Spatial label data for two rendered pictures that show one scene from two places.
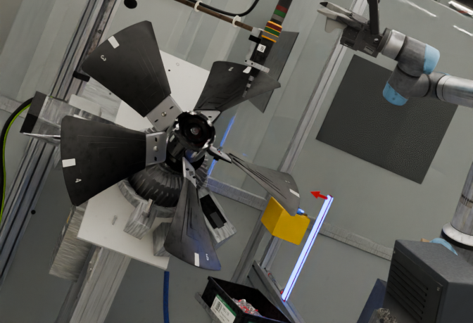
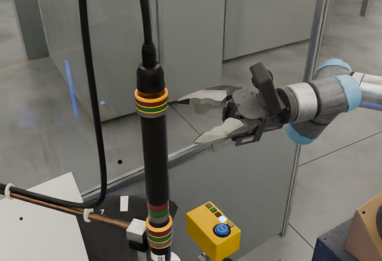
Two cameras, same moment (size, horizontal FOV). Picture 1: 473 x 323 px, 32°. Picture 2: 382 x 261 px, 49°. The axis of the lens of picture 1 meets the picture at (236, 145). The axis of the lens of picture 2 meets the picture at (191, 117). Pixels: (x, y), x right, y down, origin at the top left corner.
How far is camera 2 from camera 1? 1.85 m
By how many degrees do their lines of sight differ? 34
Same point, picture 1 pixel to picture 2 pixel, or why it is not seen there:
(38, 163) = not seen: outside the picture
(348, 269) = (236, 153)
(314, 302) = (222, 186)
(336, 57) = (156, 23)
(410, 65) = (328, 117)
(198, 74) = (54, 191)
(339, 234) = not seen: hidden behind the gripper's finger
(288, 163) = not seen: hidden behind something
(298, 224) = (233, 241)
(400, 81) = (316, 130)
